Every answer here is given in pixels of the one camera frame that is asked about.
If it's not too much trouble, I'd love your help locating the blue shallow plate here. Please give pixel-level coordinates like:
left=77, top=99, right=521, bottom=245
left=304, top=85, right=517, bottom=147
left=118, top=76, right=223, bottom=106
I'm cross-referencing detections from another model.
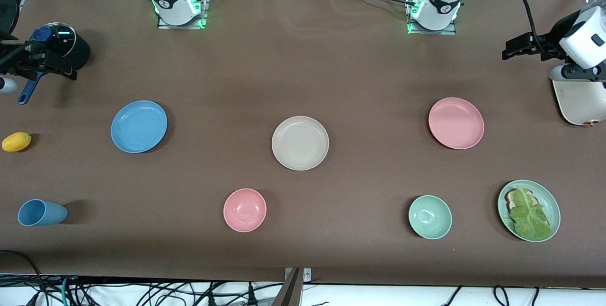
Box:
left=110, top=100, right=168, bottom=154

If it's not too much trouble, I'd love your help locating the pink shallow plate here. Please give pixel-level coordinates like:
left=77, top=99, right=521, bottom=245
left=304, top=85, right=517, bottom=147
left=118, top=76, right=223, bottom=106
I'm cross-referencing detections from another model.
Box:
left=428, top=97, right=485, bottom=150

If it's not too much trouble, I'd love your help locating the glass lid blue knob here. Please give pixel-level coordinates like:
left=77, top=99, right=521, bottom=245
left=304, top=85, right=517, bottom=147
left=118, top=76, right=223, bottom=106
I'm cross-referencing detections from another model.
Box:
left=29, top=22, right=77, bottom=58

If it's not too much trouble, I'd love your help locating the cream toaster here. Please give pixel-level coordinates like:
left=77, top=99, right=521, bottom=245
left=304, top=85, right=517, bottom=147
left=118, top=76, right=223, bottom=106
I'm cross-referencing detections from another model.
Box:
left=552, top=78, right=606, bottom=126

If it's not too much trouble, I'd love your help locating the yellow lemon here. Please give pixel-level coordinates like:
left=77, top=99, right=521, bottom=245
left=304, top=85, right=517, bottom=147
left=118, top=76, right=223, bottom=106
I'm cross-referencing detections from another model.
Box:
left=1, top=132, right=32, bottom=153

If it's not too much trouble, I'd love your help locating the blue plastic cup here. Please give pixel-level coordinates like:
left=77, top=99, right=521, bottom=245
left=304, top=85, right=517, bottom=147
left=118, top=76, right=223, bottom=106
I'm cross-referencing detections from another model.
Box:
left=18, top=199, right=68, bottom=227

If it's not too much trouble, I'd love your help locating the toasted bread slice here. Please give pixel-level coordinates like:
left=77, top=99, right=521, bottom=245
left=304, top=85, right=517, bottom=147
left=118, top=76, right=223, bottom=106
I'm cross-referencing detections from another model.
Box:
left=504, top=189, right=535, bottom=213

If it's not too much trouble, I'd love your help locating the green plate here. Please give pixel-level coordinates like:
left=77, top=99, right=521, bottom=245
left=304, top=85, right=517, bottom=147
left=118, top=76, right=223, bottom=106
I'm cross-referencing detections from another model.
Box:
left=497, top=180, right=561, bottom=243

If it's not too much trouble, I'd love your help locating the green lettuce leaf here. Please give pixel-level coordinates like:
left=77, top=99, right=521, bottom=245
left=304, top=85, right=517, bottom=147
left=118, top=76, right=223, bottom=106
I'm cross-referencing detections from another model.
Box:
left=509, top=186, right=553, bottom=241

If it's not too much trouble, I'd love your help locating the small green bowl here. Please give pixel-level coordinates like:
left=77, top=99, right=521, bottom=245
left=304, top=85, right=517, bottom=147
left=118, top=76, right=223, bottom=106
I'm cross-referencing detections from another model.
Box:
left=408, top=195, right=453, bottom=240

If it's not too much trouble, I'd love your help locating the small pink bowl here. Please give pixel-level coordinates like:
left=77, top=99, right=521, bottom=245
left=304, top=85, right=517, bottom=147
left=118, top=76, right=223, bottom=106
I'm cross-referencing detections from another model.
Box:
left=223, top=188, right=267, bottom=233

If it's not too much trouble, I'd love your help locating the beige shallow plate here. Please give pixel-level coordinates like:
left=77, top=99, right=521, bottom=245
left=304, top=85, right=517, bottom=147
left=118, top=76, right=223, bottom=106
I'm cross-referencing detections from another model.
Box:
left=271, top=116, right=330, bottom=171

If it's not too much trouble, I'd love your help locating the black saucepan blue handle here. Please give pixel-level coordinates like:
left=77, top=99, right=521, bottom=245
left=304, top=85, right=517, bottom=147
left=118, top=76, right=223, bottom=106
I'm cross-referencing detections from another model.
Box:
left=18, top=22, right=90, bottom=105

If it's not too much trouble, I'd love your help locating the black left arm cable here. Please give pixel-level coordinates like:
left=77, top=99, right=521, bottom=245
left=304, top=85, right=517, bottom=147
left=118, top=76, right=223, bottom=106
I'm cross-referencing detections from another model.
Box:
left=513, top=0, right=546, bottom=55

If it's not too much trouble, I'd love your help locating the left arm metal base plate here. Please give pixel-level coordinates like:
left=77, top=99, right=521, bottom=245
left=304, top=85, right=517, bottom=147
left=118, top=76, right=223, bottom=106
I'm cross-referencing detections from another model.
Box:
left=406, top=0, right=457, bottom=36

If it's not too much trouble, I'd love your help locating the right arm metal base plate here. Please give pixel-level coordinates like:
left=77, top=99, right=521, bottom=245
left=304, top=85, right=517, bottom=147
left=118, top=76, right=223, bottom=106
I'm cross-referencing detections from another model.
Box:
left=156, top=0, right=209, bottom=29

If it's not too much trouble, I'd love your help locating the thick black floor cable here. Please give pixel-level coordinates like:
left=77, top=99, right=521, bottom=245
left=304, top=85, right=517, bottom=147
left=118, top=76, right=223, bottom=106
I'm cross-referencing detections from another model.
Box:
left=0, top=249, right=46, bottom=306

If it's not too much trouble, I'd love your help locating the grey metal mount bracket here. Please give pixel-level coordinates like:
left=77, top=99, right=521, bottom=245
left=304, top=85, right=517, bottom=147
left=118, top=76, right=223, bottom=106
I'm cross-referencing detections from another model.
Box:
left=272, top=267, right=312, bottom=306

